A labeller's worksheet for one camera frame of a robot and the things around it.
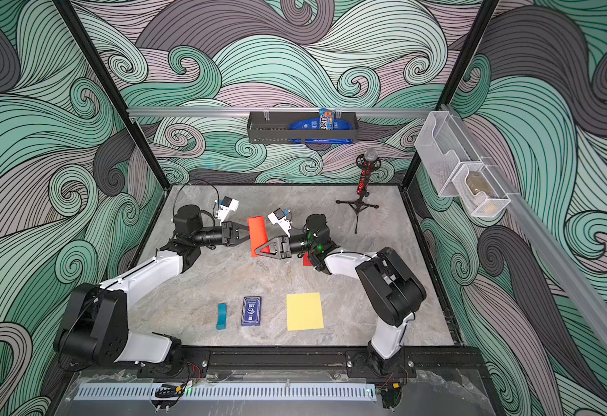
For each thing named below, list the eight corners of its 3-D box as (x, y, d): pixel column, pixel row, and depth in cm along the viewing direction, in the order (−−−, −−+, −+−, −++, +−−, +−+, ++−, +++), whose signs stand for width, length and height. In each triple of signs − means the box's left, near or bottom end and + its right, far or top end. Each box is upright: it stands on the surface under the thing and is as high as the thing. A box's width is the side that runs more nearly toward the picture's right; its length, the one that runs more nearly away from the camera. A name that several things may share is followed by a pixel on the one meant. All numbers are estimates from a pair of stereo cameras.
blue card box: (241, 325, 82) (240, 323, 80) (245, 298, 88) (244, 295, 86) (260, 325, 82) (259, 323, 80) (263, 298, 88) (262, 295, 86)
